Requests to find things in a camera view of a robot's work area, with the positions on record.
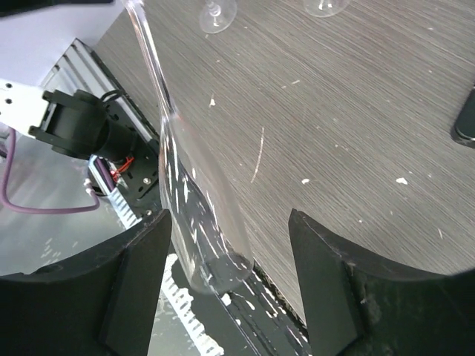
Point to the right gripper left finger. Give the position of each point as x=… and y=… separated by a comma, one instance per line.
x=101, y=301

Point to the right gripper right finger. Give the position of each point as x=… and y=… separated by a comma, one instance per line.
x=357, y=302

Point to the clear champagne flute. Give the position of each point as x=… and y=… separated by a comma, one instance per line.
x=208, y=231

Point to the gold wine glass rack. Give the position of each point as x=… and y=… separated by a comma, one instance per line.
x=463, y=129

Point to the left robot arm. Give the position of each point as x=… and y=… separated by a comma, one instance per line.
x=79, y=125

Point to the clear round wine glass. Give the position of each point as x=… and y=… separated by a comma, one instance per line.
x=216, y=16

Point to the clear stemless glass tumbler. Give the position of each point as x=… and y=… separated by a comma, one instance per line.
x=325, y=8

